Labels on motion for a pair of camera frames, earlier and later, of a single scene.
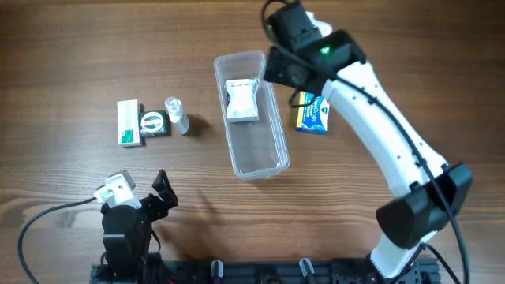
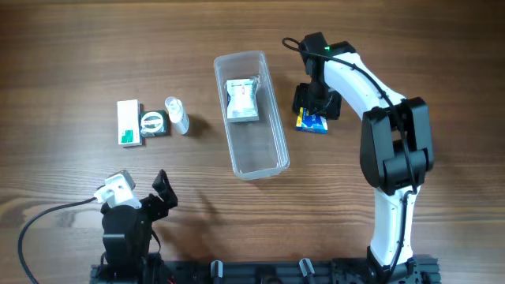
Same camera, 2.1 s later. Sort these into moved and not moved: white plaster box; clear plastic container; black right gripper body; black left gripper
Moved: black right gripper body
Not moved: white plaster box; clear plastic container; black left gripper
